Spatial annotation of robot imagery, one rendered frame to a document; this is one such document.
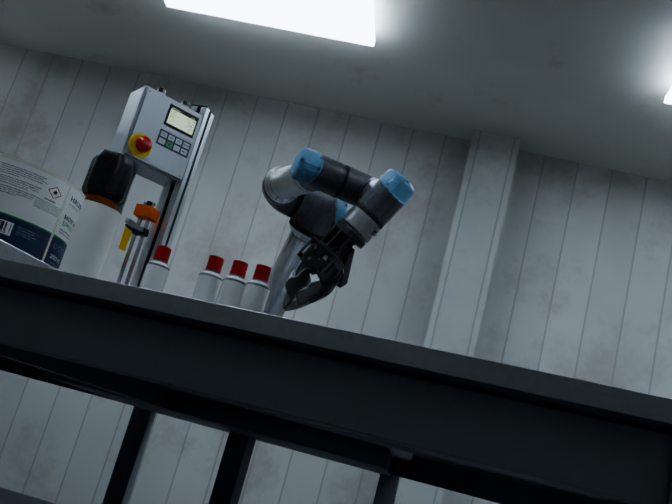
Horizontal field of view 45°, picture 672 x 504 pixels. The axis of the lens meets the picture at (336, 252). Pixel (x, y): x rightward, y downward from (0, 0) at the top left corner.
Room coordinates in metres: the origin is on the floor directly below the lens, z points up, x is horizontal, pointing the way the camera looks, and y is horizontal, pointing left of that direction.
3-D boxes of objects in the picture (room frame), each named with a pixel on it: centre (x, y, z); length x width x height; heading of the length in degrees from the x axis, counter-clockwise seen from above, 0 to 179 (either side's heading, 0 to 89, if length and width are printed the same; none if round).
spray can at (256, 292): (1.68, 0.14, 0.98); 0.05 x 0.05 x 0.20
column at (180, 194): (1.94, 0.43, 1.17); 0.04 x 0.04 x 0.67; 70
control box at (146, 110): (1.91, 0.51, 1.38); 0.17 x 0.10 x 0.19; 125
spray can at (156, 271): (1.76, 0.37, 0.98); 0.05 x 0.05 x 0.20
